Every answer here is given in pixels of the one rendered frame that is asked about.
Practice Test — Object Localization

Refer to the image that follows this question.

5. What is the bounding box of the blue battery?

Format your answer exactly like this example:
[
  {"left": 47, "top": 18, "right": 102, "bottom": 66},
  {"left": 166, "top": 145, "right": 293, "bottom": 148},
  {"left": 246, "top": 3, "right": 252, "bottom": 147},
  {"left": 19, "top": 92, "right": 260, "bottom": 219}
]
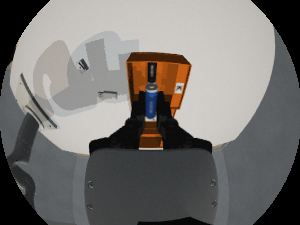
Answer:
[{"left": 145, "top": 83, "right": 158, "bottom": 119}]

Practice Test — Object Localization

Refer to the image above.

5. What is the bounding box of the white usb stick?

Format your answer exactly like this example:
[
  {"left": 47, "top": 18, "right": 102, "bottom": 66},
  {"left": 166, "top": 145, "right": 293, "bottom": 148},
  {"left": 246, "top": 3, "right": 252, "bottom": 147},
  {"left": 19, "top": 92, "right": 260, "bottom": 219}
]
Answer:
[{"left": 98, "top": 91, "right": 117, "bottom": 100}]

